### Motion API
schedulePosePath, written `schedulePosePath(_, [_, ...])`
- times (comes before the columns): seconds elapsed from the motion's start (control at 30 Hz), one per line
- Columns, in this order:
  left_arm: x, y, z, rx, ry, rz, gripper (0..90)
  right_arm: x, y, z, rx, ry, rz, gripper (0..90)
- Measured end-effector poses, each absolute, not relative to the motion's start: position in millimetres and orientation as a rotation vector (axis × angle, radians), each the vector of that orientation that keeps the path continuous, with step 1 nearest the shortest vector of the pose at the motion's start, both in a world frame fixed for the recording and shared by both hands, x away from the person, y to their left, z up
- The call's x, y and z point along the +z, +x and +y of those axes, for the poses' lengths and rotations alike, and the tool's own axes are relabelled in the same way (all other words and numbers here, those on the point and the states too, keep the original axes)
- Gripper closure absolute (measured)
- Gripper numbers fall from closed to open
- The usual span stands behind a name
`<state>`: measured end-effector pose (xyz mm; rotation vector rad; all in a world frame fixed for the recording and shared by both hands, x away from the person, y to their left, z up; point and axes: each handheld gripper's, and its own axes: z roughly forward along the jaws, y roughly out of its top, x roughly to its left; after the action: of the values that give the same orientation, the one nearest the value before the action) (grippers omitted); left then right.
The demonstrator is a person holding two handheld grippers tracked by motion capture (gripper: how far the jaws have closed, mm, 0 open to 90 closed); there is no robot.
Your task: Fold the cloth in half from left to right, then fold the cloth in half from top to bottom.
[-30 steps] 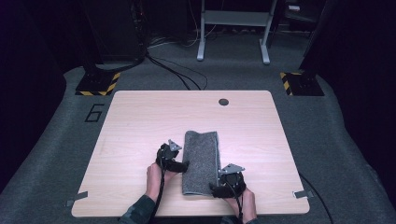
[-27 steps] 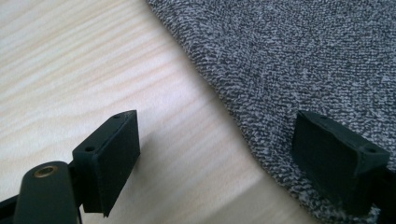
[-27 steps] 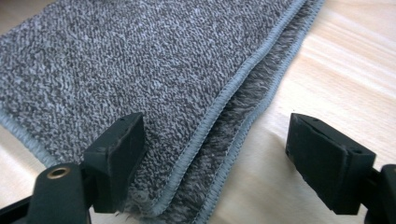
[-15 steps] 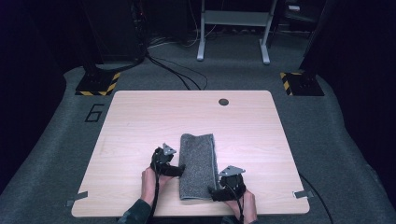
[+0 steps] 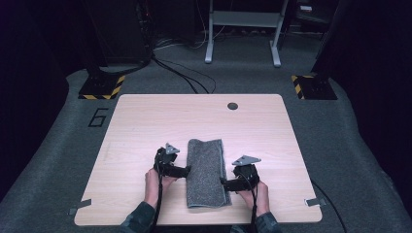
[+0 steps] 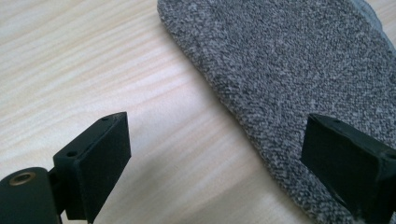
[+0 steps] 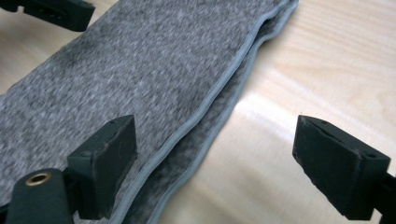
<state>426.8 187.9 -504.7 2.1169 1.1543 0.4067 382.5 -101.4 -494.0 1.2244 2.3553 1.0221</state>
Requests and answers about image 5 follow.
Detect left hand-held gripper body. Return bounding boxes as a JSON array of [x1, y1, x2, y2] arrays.
[[153, 142, 181, 178]]

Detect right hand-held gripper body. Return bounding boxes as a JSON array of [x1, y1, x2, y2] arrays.
[[230, 154, 262, 192]]

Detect grey towel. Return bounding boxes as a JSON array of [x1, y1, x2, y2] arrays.
[[186, 138, 233, 209]]

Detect person's right hand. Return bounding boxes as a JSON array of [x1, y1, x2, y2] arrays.
[[237, 180, 271, 217]]

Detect person's left hand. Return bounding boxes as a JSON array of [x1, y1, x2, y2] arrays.
[[143, 167, 179, 209]]

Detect grey tape strip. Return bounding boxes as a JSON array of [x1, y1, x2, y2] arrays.
[[68, 198, 93, 216], [304, 197, 327, 208]]

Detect black yellow striped stand base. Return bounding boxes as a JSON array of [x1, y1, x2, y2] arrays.
[[77, 75, 126, 101], [290, 74, 338, 101]]

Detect dark cabinet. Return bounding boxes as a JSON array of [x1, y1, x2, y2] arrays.
[[86, 0, 152, 66]]

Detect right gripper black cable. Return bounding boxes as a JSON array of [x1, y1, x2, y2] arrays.
[[241, 171, 259, 233]]

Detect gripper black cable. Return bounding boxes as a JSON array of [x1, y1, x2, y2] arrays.
[[149, 161, 164, 233], [241, 171, 259, 233]]

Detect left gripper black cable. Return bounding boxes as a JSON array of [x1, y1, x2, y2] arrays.
[[149, 161, 164, 233]]

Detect black floor cable bundle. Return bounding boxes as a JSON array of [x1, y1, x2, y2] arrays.
[[151, 52, 218, 95]]

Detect thin black floor cable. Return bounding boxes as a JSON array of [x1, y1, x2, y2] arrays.
[[310, 179, 348, 233]]

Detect white floor cables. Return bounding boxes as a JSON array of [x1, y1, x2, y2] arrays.
[[154, 22, 228, 51]]

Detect white metal desk frame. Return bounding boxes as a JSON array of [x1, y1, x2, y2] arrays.
[[204, 0, 290, 68]]

